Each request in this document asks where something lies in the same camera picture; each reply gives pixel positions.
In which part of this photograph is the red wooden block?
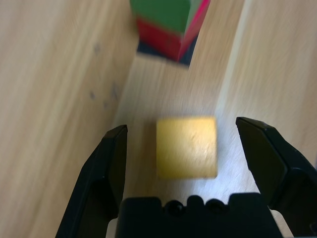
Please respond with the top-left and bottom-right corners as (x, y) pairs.
(136, 0), (211, 62)

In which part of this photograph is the black square marker pad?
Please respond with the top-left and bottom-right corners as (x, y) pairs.
(135, 42), (199, 71)

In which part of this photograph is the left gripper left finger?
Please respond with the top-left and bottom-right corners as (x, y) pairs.
(54, 124), (128, 238)

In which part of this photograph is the yellow wooden block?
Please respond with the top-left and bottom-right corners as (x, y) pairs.
(156, 116), (219, 180)

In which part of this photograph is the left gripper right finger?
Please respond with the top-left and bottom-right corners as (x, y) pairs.
(235, 117), (317, 224)

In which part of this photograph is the green wooden block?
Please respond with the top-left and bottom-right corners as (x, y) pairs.
(129, 0), (197, 38)

